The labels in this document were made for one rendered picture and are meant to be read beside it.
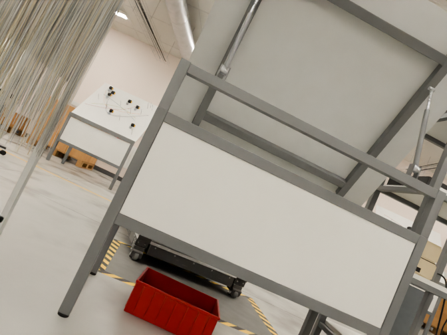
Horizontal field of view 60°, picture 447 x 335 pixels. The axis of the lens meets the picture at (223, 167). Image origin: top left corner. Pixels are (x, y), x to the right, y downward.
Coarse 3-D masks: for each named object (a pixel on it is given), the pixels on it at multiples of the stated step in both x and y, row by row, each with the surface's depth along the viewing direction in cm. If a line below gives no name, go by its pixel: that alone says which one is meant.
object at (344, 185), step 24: (336, 0) 158; (240, 24) 167; (384, 24) 161; (432, 48) 163; (216, 72) 180; (432, 72) 171; (192, 120) 197; (216, 120) 192; (264, 144) 196; (384, 144) 188; (312, 168) 200; (360, 168) 197; (336, 192) 208
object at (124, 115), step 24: (96, 96) 674; (120, 96) 690; (72, 120) 628; (96, 120) 635; (120, 120) 650; (144, 120) 665; (72, 144) 623; (96, 144) 624; (120, 144) 623; (120, 168) 617
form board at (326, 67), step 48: (240, 0) 166; (288, 0) 164; (384, 0) 160; (240, 48) 177; (288, 48) 174; (336, 48) 172; (384, 48) 169; (192, 96) 192; (288, 96) 186; (336, 96) 183; (384, 96) 180; (432, 96) 178; (240, 144) 202; (288, 144) 199
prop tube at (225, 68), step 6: (246, 18) 152; (246, 24) 151; (240, 30) 150; (240, 36) 149; (234, 42) 148; (240, 42) 149; (234, 48) 146; (234, 54) 146; (228, 60) 144; (222, 66) 142; (228, 66) 144; (222, 72) 143
